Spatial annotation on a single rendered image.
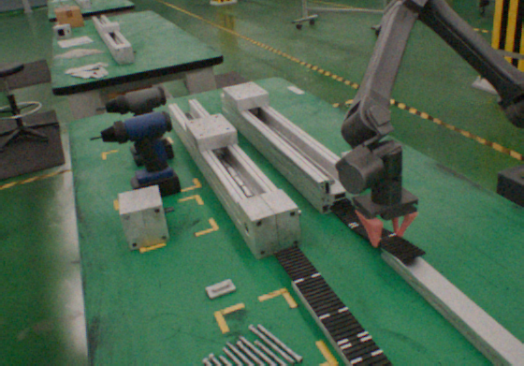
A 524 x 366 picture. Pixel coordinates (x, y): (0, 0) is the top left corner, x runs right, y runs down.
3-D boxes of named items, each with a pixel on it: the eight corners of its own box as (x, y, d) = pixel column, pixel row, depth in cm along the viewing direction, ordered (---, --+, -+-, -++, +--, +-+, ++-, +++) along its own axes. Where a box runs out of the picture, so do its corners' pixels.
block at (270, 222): (312, 242, 104) (309, 203, 100) (256, 259, 101) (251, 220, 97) (295, 223, 112) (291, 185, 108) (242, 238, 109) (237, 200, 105)
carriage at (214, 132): (240, 153, 137) (236, 129, 134) (201, 162, 134) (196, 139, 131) (223, 134, 150) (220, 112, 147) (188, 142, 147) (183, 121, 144)
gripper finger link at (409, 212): (366, 237, 100) (365, 196, 96) (397, 226, 102) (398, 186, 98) (385, 254, 94) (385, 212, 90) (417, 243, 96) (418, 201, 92)
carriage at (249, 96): (270, 112, 163) (269, 92, 160) (239, 120, 160) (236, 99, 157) (254, 99, 177) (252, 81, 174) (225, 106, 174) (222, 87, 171)
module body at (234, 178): (284, 226, 111) (281, 192, 108) (242, 238, 109) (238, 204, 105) (199, 121, 180) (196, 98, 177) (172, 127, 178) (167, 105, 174)
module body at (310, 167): (359, 203, 116) (358, 170, 113) (321, 214, 114) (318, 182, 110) (249, 109, 185) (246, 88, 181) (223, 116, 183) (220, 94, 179)
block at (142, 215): (181, 238, 112) (172, 201, 107) (129, 251, 109) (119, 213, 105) (175, 217, 120) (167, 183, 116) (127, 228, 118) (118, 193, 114)
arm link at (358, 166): (379, 101, 89) (352, 125, 96) (335, 122, 82) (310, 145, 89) (417, 157, 87) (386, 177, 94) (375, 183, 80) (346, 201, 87)
